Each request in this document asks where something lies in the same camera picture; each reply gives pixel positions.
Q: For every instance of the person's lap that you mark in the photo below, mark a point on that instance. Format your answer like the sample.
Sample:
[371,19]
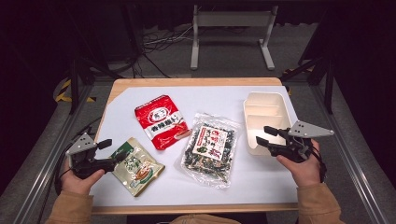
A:
[204,219]

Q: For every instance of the green and beige seasoning packet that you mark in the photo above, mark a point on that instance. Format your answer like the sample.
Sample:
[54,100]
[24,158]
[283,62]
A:
[138,169]

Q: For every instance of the clear dried vegetable packet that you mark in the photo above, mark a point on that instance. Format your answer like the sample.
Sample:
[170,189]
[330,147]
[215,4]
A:
[210,152]

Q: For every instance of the white table mat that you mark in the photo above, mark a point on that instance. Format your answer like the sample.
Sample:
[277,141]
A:
[174,193]

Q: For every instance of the red seasoning packet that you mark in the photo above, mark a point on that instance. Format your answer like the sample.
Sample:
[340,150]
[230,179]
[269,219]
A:
[162,123]

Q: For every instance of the person's left hand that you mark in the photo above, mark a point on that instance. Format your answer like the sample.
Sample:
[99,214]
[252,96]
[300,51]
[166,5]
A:
[77,183]

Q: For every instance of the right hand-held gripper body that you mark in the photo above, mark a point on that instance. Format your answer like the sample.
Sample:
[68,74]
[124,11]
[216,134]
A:
[306,130]

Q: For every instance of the wooden table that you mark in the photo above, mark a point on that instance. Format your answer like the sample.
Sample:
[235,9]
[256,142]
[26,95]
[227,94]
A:
[199,81]

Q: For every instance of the white divided container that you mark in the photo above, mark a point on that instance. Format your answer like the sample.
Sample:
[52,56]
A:
[264,109]

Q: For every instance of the yellow and black hazard tape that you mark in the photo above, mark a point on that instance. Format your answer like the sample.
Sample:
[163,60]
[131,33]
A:
[63,88]

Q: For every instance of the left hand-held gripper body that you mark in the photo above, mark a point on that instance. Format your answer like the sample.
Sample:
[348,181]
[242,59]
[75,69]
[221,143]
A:
[81,145]

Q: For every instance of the person's right hand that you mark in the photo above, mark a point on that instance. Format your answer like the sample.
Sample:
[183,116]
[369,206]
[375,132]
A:
[303,172]

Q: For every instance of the grey metal stand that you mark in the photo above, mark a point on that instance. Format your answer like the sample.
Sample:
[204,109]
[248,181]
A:
[232,18]

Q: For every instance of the black stand legs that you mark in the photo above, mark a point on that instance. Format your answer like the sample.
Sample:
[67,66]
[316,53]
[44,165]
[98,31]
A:
[74,87]
[328,90]

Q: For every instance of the aluminium rail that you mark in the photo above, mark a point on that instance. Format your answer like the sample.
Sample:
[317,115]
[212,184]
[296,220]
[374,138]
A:
[351,174]
[46,174]

